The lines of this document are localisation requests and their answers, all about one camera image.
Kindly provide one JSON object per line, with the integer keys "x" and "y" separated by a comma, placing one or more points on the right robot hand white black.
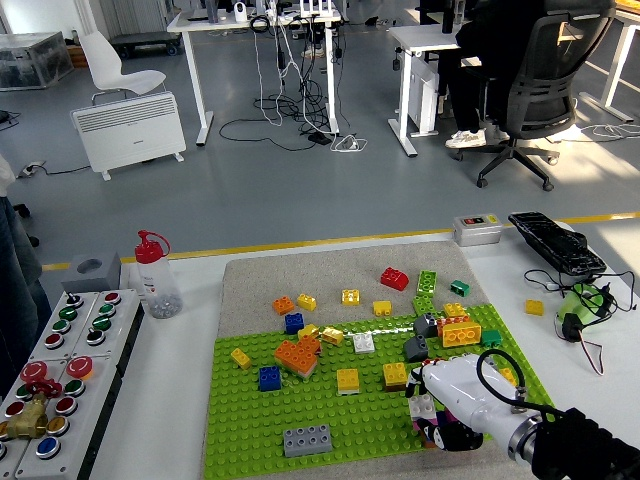
{"x": 465, "y": 390}

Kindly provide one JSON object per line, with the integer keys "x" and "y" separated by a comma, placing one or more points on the green studded baseplate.
{"x": 250, "y": 425}

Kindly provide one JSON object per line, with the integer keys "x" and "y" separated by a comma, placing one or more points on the grey two-by-four brick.
{"x": 492, "y": 364}
{"x": 307, "y": 441}

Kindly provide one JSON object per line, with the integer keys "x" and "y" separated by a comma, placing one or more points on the yellow narrow brick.
{"x": 240, "y": 358}
{"x": 508, "y": 376}

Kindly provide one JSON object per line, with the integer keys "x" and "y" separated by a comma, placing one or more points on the red sloped brick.
{"x": 394, "y": 279}
{"x": 430, "y": 360}

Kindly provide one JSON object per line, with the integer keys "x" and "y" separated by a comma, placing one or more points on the yellow two-by-four brick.
{"x": 461, "y": 336}

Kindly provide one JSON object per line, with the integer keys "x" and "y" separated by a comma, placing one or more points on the dark green small brick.
{"x": 491, "y": 339}
{"x": 459, "y": 287}

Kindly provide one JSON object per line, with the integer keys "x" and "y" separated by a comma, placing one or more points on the dark grey sloped brick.
{"x": 425, "y": 326}
{"x": 416, "y": 349}

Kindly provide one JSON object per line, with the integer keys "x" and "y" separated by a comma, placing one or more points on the orange long brick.
{"x": 452, "y": 320}

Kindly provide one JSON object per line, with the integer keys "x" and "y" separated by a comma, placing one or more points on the lime green long brick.
{"x": 426, "y": 284}
{"x": 422, "y": 304}

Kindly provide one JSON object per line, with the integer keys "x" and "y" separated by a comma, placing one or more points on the white two-by-two brick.
{"x": 363, "y": 344}

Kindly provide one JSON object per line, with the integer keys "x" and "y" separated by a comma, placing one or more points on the yellow on white brick stack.
{"x": 348, "y": 380}

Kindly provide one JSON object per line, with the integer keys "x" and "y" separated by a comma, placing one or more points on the black wrapped keyboard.
{"x": 555, "y": 245}

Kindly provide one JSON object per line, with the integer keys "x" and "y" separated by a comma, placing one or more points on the orange layered brick stack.
{"x": 295, "y": 356}

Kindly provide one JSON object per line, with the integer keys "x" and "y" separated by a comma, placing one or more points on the grey-brown mat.
{"x": 325, "y": 275}

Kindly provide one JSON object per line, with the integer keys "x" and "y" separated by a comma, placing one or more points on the blue two-by-two brick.
{"x": 270, "y": 379}
{"x": 294, "y": 324}

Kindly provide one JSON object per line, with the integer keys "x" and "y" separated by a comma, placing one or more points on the orange two-by-two brick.
{"x": 283, "y": 305}

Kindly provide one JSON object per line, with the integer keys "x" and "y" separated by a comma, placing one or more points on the black power adapter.
{"x": 320, "y": 139}

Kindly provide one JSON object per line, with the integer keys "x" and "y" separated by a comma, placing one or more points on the seated person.
{"x": 470, "y": 100}

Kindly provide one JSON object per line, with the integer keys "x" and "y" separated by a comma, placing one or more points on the white computer tower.
{"x": 425, "y": 100}

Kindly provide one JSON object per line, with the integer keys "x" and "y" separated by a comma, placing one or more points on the black mesh office chair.
{"x": 545, "y": 75}

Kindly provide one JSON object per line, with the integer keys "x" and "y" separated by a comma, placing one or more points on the clear bottle red cap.
{"x": 155, "y": 290}

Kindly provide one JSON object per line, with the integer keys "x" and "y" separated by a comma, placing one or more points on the grey four-button control box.
{"x": 67, "y": 313}
{"x": 125, "y": 320}

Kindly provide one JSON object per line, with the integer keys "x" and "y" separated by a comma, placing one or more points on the white standing desk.
{"x": 617, "y": 65}
{"x": 420, "y": 37}
{"x": 196, "y": 75}

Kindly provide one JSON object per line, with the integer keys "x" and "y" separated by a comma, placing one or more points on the grey block round hole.
{"x": 107, "y": 275}

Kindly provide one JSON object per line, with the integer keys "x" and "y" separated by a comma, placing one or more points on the grey emergency-stop button box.
{"x": 33, "y": 371}
{"x": 75, "y": 450}

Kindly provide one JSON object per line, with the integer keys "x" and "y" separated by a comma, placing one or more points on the white panel heater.
{"x": 130, "y": 135}

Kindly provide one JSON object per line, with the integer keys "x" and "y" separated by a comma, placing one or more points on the brass valve red handwheel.
{"x": 27, "y": 420}

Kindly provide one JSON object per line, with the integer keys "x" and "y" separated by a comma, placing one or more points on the white plastic chair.
{"x": 135, "y": 80}

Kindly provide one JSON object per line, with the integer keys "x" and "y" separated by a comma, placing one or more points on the black wheeled dolly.
{"x": 145, "y": 39}

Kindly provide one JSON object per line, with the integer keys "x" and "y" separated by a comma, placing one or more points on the black swivel chair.
{"x": 22, "y": 210}

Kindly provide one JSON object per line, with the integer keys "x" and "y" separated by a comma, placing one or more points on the grey floor socket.
{"x": 30, "y": 169}

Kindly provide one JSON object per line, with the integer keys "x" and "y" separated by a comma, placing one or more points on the black stand base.
{"x": 2, "y": 116}

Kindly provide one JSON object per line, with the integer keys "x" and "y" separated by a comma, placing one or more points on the clear storage crate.
{"x": 30, "y": 60}

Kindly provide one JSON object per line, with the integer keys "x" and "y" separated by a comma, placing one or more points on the grey switch box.
{"x": 477, "y": 235}

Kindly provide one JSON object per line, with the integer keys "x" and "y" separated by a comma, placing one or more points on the white desk camera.
{"x": 240, "y": 12}

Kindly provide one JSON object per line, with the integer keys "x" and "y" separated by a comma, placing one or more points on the grey desk post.
{"x": 212, "y": 11}

